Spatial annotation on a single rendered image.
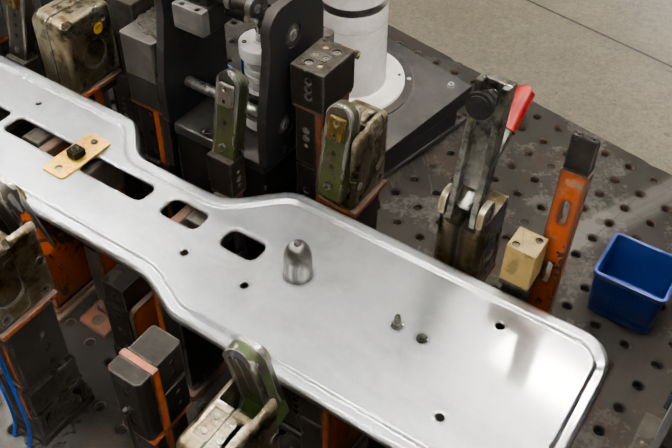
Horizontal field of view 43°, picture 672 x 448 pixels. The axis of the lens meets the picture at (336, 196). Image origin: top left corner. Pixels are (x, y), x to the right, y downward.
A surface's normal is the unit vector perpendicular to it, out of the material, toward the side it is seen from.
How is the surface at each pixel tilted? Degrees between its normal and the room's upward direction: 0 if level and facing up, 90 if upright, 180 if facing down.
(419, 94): 5
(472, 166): 81
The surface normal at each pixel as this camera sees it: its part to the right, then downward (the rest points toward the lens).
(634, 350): 0.02, -0.72
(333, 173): -0.54, 0.40
